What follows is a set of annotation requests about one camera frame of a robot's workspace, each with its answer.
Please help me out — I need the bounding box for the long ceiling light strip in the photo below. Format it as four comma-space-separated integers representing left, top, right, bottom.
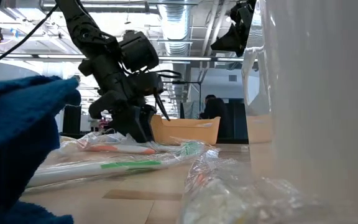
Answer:
0, 53, 245, 62

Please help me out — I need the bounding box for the blue cloth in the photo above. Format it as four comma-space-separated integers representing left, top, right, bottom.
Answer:
0, 75, 82, 224

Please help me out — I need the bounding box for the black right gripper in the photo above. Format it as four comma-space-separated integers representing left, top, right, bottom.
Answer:
209, 0, 257, 57

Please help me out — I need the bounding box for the black cabinet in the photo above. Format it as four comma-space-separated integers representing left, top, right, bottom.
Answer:
62, 105, 83, 135

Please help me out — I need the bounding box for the orange plastic bin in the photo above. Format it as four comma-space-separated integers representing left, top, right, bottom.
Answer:
150, 114, 221, 146

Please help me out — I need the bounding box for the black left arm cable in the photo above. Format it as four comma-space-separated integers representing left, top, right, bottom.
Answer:
0, 3, 59, 63

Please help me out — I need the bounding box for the black metal frame stand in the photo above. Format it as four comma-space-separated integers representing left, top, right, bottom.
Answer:
163, 80, 203, 119

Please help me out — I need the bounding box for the person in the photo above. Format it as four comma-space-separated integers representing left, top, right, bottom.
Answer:
199, 94, 230, 140

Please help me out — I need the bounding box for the green toothbrush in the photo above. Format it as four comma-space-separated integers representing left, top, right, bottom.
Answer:
26, 140, 205, 188

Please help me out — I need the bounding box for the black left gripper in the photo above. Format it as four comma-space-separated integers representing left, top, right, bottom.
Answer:
78, 57, 171, 144

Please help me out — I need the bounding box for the silver ventilation duct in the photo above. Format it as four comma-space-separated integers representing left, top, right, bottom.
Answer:
157, 0, 193, 103

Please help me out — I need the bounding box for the white plastic bin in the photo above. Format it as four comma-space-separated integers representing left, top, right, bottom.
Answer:
0, 60, 42, 82
241, 0, 358, 224

